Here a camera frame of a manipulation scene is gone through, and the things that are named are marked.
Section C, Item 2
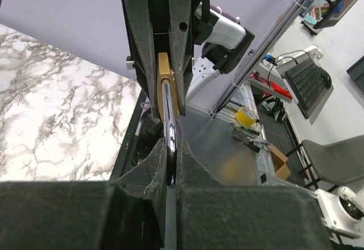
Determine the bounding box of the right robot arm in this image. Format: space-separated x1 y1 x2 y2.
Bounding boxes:
121 0 254 118

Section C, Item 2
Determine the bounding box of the yellow tape roll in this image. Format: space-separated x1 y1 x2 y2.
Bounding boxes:
235 106 258 127

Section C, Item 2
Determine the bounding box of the grey chair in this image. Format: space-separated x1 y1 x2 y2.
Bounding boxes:
300 135 363 189

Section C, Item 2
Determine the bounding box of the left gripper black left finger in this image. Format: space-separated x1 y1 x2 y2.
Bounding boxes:
1 141 167 249

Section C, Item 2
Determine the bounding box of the brass long-shackle padlock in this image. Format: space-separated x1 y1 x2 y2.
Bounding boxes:
157 52 178 187

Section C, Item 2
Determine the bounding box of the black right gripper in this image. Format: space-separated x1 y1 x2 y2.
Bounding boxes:
122 0 209 117

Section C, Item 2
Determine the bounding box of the black keyboard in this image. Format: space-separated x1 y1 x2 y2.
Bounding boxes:
284 59 332 119

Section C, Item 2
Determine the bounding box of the cardboard box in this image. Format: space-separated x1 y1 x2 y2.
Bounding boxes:
269 144 291 180

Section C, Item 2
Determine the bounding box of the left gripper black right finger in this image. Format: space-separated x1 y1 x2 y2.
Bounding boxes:
176 140 332 249

